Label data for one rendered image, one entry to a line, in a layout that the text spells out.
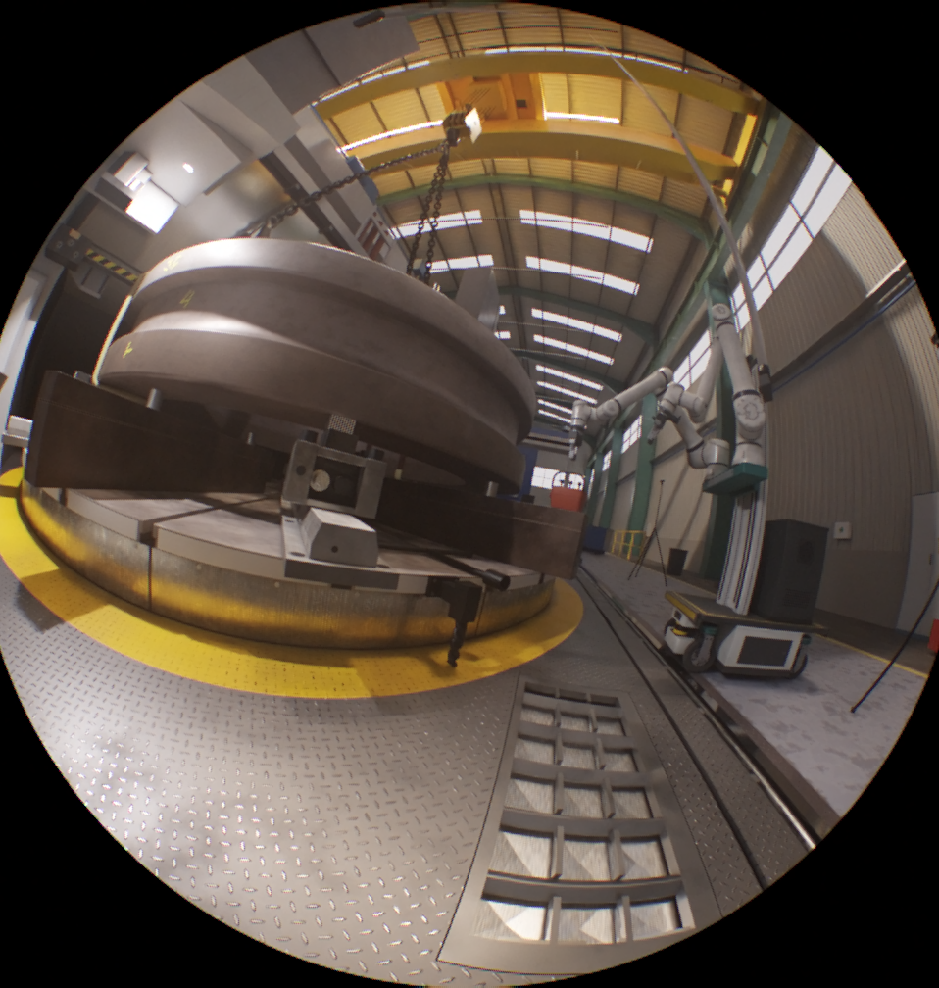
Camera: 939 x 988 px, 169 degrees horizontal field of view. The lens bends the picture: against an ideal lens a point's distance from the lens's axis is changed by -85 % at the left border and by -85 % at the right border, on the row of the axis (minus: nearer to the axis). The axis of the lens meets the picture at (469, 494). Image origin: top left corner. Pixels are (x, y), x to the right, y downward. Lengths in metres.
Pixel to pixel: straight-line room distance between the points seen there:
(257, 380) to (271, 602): 0.96
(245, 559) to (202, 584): 0.19
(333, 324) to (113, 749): 1.83
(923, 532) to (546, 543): 5.73
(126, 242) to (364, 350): 2.90
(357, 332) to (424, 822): 1.90
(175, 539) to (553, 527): 1.72
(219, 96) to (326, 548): 2.34
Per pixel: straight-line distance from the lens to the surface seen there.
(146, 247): 3.86
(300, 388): 1.52
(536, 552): 1.83
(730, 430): 11.29
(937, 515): 6.12
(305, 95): 3.48
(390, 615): 1.18
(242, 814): 0.67
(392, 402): 1.60
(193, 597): 1.15
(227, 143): 2.45
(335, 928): 0.58
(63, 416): 1.41
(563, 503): 1.81
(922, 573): 6.11
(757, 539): 1.90
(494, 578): 1.23
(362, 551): 0.87
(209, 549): 1.05
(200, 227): 4.15
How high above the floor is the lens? 0.57
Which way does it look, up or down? 3 degrees up
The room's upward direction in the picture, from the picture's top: 12 degrees clockwise
